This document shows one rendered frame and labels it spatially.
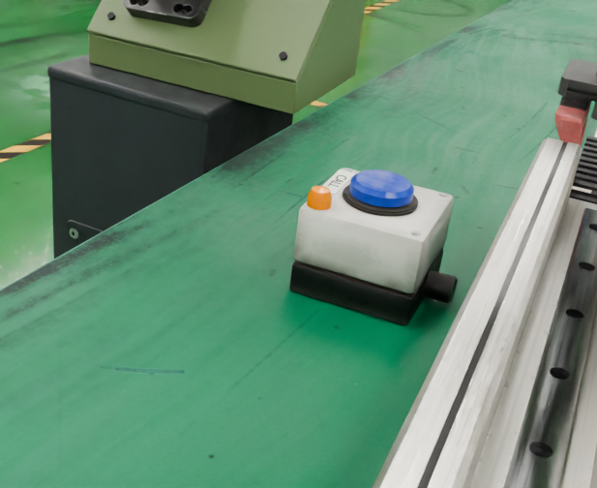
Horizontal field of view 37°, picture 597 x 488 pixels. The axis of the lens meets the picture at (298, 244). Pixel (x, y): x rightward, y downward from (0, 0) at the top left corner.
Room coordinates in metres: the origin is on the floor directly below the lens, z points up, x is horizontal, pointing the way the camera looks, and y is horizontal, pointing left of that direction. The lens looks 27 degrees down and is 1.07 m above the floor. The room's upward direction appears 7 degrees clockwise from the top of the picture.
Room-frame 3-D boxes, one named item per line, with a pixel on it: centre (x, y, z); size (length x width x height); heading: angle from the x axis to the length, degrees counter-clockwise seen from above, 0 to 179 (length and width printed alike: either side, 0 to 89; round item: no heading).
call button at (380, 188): (0.51, -0.05, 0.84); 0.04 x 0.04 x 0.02
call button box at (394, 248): (0.51, -0.06, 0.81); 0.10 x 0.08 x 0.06; 71
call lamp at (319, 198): (0.49, -0.01, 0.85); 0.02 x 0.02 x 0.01
